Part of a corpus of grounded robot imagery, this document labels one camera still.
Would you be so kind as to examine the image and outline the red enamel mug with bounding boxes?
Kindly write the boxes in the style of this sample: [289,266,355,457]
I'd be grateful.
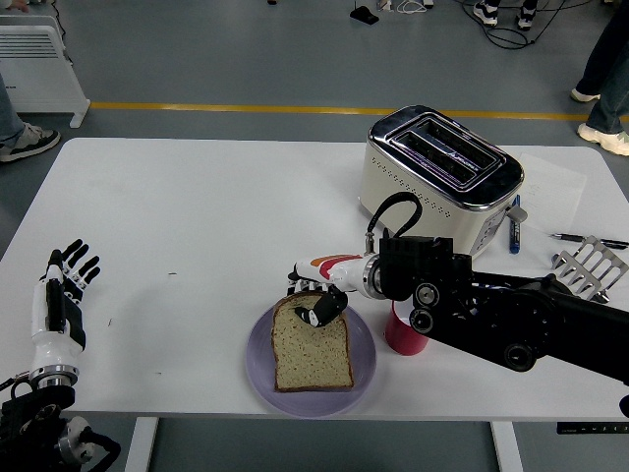
[383,300,431,356]

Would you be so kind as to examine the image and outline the black floor device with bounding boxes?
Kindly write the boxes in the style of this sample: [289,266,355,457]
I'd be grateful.
[349,0,380,25]

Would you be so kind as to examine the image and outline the person in white shoes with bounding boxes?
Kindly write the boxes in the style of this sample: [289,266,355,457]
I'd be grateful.
[569,0,629,157]

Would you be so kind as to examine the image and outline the bread slice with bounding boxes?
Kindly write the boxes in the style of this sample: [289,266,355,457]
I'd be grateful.
[270,290,355,393]

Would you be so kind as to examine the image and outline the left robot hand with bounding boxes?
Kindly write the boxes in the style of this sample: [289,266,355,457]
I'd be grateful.
[29,238,102,371]

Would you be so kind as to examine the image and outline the blue marker pen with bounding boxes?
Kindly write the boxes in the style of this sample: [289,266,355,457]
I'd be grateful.
[507,194,522,255]

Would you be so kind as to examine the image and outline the person in dark shoes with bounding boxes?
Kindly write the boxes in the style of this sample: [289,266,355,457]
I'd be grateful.
[472,0,542,31]

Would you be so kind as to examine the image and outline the black floor cable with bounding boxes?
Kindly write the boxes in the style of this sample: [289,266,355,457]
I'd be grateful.
[451,0,605,50]

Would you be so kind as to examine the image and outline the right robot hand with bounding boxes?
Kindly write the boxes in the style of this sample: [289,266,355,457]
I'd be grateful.
[286,253,368,328]

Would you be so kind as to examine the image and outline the purple plate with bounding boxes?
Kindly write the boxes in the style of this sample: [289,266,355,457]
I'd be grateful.
[246,299,378,419]

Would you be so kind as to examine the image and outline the metal toast rack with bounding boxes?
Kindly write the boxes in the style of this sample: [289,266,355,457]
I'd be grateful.
[549,234,629,304]

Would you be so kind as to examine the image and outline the white paper sheet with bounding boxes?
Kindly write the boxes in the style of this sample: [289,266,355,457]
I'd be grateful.
[515,151,601,232]

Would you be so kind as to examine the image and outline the cream toaster with chrome lid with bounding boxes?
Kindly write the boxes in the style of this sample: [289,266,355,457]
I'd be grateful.
[358,103,529,260]

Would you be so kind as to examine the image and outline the person in grey sneakers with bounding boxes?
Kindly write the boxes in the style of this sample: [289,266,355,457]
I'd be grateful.
[0,73,62,163]

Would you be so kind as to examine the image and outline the black table control panel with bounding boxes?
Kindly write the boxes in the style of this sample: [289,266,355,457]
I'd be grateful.
[556,421,629,435]

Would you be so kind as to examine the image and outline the white panel heater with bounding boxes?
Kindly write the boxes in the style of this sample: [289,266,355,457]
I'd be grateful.
[0,14,92,129]

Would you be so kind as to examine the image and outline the black pen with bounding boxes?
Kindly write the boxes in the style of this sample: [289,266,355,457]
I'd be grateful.
[548,232,629,249]

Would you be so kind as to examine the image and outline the white table leg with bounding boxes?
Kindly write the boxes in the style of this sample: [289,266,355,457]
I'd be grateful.
[123,417,159,472]
[490,421,525,472]

